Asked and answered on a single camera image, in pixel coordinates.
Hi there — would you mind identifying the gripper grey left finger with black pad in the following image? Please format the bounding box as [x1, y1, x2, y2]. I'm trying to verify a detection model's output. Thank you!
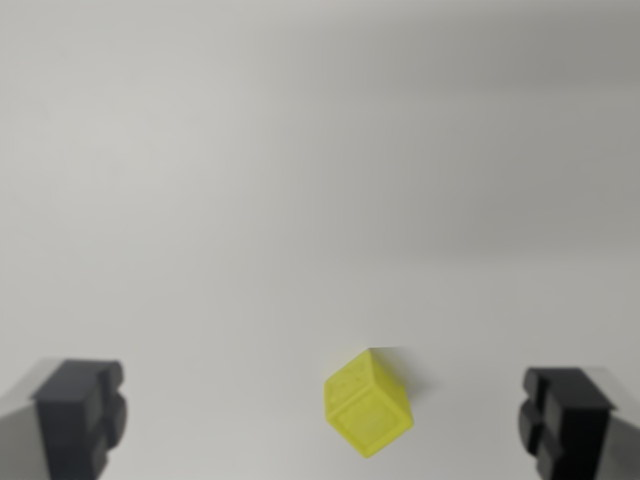
[0, 356, 129, 480]

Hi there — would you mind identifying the gripper grey right finger with black pad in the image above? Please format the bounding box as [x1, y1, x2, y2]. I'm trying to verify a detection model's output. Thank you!
[516, 366, 640, 480]

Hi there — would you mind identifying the yellow translucent cube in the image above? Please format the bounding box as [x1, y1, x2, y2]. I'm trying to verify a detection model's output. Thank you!
[322, 348, 416, 460]

